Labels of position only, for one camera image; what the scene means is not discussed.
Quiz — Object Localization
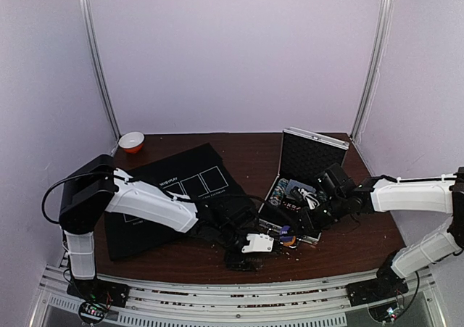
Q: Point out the left aluminium frame post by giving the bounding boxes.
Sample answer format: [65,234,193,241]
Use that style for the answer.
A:
[79,0,121,141]

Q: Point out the black poker mat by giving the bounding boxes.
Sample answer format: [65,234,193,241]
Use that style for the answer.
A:
[104,144,256,261]

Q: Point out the right aluminium frame post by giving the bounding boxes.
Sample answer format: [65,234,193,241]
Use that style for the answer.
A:
[350,0,393,143]

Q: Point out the chip row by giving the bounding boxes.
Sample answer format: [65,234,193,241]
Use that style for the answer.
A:
[268,178,289,207]

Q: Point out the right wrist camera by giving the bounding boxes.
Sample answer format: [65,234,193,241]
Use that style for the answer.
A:
[315,163,356,198]

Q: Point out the orange white bowl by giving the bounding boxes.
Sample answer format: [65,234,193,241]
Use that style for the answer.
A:
[118,131,145,154]

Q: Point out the aluminium frame post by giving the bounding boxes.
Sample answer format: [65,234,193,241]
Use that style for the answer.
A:
[79,0,121,141]
[350,0,393,143]

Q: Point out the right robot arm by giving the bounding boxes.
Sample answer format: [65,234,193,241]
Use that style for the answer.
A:
[291,164,463,299]

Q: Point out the aluminium poker case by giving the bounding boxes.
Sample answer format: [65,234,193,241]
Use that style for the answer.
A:
[260,127,349,245]

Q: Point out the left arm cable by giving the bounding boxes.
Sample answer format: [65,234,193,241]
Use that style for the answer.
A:
[41,170,109,225]

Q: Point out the orange big blind button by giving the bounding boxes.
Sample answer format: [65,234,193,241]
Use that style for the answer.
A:
[280,236,297,248]

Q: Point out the purple small blind button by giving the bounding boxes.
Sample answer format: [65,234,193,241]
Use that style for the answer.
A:
[280,225,290,236]

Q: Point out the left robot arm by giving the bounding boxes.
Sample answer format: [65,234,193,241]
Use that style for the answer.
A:
[58,154,275,301]

